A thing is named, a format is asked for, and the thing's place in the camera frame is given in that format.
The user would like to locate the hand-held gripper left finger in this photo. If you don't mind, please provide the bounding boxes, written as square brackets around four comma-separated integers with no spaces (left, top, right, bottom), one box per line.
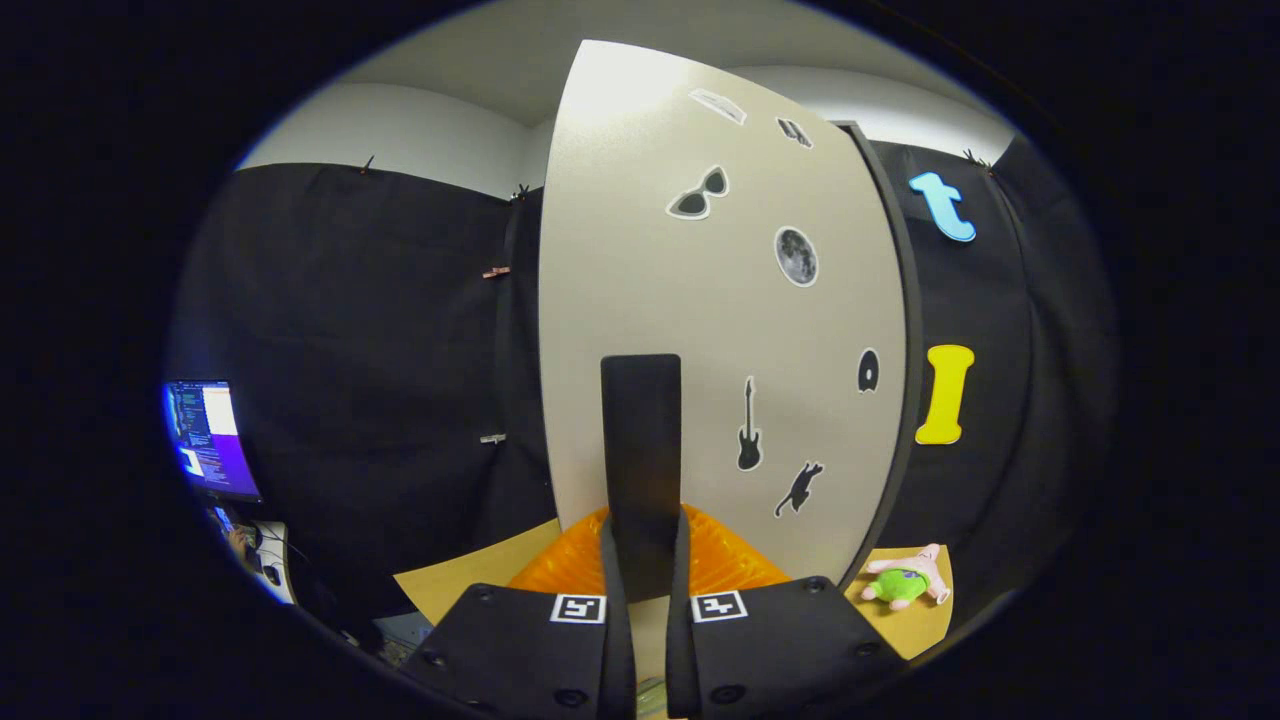
[398,505,638,720]

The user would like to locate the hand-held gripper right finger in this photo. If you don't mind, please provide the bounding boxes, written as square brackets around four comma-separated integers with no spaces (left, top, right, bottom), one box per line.
[664,503,908,720]

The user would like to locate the black door handle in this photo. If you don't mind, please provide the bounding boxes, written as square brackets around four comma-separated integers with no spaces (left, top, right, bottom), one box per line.
[600,353,684,604]

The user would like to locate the beige cabinet door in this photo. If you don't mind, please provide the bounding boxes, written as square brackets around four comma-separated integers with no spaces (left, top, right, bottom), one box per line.
[538,40,909,601]

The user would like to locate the pink and green plush toy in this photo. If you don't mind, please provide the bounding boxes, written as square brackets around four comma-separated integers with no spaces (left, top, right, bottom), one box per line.
[860,543,953,612]

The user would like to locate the white office desk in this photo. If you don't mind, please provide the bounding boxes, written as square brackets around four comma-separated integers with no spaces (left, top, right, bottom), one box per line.
[205,505,299,606]

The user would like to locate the computer monitor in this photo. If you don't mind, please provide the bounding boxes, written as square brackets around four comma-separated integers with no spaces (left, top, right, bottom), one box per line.
[163,378,263,504]

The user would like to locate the black backdrop cloth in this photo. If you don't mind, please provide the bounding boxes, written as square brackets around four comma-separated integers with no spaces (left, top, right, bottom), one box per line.
[165,135,1116,641]

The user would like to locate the dark grey framed cabinet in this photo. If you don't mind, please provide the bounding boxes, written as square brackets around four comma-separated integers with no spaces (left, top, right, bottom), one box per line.
[835,120,926,591]

